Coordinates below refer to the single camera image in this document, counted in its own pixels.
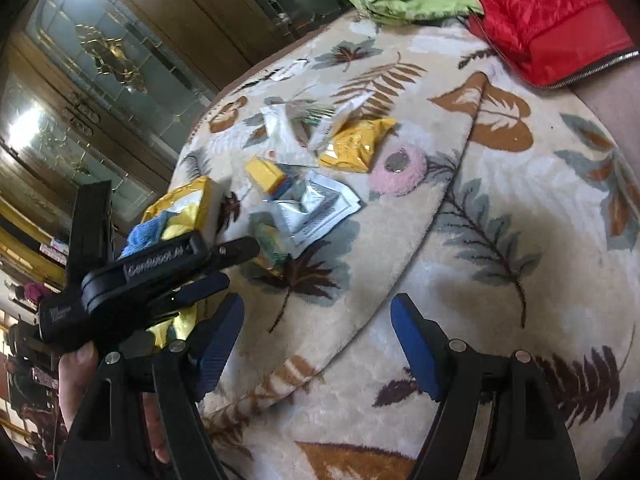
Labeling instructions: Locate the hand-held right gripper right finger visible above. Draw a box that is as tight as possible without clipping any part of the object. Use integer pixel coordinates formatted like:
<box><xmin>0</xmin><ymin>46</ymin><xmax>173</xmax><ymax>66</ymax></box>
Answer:
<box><xmin>390</xmin><ymin>292</ymin><xmax>581</xmax><ymax>480</ymax></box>

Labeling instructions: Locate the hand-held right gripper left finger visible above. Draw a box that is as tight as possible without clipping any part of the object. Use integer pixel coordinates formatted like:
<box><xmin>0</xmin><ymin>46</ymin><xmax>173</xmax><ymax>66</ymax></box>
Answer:
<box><xmin>55</xmin><ymin>292</ymin><xmax>246</xmax><ymax>480</ymax></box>

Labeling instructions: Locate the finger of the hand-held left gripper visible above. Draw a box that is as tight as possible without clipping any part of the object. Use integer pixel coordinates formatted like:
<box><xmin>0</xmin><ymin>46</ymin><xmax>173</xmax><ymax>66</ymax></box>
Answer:
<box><xmin>202</xmin><ymin>236</ymin><xmax>262</xmax><ymax>268</ymax></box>
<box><xmin>150</xmin><ymin>272</ymin><xmax>231</xmax><ymax>318</ymax></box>

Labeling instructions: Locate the teal green packet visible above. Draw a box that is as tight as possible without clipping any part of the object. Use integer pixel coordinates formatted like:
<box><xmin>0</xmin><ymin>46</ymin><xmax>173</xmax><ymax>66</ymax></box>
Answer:
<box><xmin>249</xmin><ymin>222</ymin><xmax>293</xmax><ymax>271</ymax></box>

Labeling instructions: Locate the yellow storage bag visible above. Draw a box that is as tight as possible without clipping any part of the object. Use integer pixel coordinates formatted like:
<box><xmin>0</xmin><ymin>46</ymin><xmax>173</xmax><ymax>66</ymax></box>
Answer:
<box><xmin>140</xmin><ymin>176</ymin><xmax>232</xmax><ymax>356</ymax></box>

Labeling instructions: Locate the blue cloth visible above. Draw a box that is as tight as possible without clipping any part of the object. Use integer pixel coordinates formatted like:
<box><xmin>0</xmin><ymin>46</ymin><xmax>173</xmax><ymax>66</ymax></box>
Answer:
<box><xmin>122</xmin><ymin>212</ymin><xmax>173</xmax><ymax>261</ymax></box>

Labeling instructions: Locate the silver white sachet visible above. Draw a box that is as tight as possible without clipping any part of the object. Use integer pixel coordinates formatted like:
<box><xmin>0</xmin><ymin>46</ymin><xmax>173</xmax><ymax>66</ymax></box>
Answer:
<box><xmin>300</xmin><ymin>170</ymin><xmax>363</xmax><ymax>226</ymax></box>
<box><xmin>267</xmin><ymin>195</ymin><xmax>341</xmax><ymax>250</ymax></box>

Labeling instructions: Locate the small yellow carton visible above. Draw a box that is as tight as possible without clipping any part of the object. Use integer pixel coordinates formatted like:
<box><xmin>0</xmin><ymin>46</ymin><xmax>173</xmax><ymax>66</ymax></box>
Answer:
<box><xmin>245</xmin><ymin>156</ymin><xmax>293</xmax><ymax>196</ymax></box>

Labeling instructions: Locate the white plastic bag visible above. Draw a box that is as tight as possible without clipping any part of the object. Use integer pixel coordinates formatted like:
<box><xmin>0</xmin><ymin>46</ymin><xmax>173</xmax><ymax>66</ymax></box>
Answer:
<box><xmin>306</xmin><ymin>91</ymin><xmax>376</xmax><ymax>153</ymax></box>

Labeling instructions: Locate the yellow glossy packet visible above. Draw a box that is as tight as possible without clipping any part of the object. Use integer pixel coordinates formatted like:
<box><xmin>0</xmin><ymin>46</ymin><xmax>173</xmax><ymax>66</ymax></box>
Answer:
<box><xmin>319</xmin><ymin>118</ymin><xmax>397</xmax><ymax>175</ymax></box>

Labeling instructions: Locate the pink fluffy round pad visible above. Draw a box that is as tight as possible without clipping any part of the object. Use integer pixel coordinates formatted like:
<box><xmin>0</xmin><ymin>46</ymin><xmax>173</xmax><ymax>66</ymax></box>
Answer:
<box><xmin>367</xmin><ymin>142</ymin><xmax>428</xmax><ymax>197</ymax></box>

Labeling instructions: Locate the person's left hand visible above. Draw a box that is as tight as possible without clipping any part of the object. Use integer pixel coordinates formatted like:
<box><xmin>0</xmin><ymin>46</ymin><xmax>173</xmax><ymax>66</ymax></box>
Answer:
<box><xmin>57</xmin><ymin>342</ymin><xmax>103</xmax><ymax>428</ymax></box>

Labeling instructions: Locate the stack of white pink boxes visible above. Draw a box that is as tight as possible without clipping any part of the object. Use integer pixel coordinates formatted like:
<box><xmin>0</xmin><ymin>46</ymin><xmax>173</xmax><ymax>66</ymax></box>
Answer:
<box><xmin>37</xmin><ymin>240</ymin><xmax>71</xmax><ymax>266</ymax></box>

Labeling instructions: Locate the leaf-print blanket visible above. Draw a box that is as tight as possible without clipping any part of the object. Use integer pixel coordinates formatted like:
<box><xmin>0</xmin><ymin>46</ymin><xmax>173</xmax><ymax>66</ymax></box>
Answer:
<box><xmin>170</xmin><ymin>15</ymin><xmax>640</xmax><ymax>480</ymax></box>

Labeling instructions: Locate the small white red-print packet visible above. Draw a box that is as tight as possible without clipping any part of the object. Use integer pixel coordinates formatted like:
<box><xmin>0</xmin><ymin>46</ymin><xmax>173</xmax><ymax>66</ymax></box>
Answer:
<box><xmin>272</xmin><ymin>60</ymin><xmax>311</xmax><ymax>81</ymax></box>

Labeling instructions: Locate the brown bed sheet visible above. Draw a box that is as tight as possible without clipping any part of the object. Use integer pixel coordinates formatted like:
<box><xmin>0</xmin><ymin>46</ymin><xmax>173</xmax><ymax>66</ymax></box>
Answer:
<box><xmin>570</xmin><ymin>50</ymin><xmax>640</xmax><ymax>151</ymax></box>

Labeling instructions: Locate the red quilted jacket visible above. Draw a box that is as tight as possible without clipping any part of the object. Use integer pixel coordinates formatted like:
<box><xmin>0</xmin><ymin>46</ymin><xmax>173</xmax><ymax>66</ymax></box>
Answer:
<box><xmin>467</xmin><ymin>0</ymin><xmax>640</xmax><ymax>92</ymax></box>

